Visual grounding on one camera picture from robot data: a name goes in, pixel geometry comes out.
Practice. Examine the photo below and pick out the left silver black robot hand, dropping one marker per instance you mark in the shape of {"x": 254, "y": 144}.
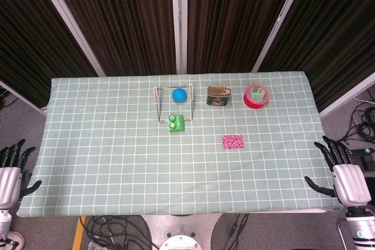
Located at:
{"x": 10, "y": 182}

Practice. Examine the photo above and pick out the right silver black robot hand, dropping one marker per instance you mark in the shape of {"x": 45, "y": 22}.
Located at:
{"x": 350, "y": 184}

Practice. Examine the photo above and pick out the pink patterned card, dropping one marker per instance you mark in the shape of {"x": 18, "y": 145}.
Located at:
{"x": 233, "y": 142}

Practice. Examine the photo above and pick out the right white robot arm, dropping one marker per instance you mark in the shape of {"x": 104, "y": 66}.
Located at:
{"x": 361, "y": 229}

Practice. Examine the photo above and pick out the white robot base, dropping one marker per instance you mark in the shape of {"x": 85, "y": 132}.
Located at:
{"x": 178, "y": 241}

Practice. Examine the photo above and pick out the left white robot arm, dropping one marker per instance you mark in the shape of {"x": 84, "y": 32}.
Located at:
{"x": 4, "y": 223}

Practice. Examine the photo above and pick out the black power box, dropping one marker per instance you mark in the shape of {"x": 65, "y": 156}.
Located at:
{"x": 366, "y": 159}

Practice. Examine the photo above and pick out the green white checkered tablecloth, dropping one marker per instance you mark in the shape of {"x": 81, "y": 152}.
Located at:
{"x": 117, "y": 159}

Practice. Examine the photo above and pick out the red tape roll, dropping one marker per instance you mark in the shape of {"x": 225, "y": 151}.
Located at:
{"x": 252, "y": 103}

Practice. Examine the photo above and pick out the dark brown curtain panel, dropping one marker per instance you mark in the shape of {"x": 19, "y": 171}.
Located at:
{"x": 234, "y": 18}
{"x": 126, "y": 18}
{"x": 26, "y": 33}
{"x": 337, "y": 33}

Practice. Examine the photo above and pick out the dark green luncheon meat can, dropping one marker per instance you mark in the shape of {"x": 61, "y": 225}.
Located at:
{"x": 218, "y": 99}

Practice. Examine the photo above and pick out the green toy building block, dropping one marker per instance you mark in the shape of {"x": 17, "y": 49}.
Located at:
{"x": 176, "y": 126}

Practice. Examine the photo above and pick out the blue ball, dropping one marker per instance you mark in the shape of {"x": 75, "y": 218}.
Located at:
{"x": 179, "y": 95}

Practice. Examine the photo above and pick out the white partition frame post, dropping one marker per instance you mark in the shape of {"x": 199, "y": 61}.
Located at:
{"x": 68, "y": 18}
{"x": 281, "y": 18}
{"x": 179, "y": 18}

